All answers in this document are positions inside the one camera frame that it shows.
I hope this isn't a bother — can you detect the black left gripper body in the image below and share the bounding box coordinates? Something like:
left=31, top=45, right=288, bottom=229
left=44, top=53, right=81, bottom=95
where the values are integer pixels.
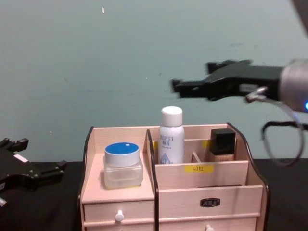
left=0, top=147, right=35, bottom=193

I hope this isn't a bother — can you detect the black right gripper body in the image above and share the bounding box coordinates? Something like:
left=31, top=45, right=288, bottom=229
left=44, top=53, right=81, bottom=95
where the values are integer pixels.
left=204, top=64, right=284, bottom=101

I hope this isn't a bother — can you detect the white spray bottle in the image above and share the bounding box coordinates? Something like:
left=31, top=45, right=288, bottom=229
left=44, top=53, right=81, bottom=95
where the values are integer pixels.
left=157, top=106, right=186, bottom=165

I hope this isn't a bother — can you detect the foundation bottle with black cap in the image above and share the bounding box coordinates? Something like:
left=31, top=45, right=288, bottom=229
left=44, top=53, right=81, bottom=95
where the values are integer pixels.
left=207, top=128, right=237, bottom=163

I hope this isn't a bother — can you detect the glass jar with blue lid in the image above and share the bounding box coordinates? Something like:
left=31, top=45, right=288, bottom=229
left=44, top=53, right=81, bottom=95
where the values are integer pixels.
left=103, top=142, right=144, bottom=190

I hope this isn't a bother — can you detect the small wooden drawer, white knob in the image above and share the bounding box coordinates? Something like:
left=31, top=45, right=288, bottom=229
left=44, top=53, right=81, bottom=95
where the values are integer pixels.
left=83, top=200, right=155, bottom=224

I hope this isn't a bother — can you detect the pale wooden desktop organizer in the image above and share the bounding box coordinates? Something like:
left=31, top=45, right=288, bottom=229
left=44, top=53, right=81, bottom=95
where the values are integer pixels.
left=77, top=122, right=270, bottom=231

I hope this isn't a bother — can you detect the black table cloth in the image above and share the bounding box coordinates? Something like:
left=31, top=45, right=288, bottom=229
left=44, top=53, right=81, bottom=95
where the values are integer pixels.
left=0, top=157, right=308, bottom=231

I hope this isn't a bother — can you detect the wide wooden drawer, white knob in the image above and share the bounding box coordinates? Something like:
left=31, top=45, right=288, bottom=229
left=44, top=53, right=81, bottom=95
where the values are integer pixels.
left=158, top=215, right=259, bottom=231

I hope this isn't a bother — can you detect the thin dark gripper cable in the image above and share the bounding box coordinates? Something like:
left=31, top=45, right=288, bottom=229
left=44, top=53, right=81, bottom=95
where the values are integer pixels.
left=245, top=86, right=305, bottom=167

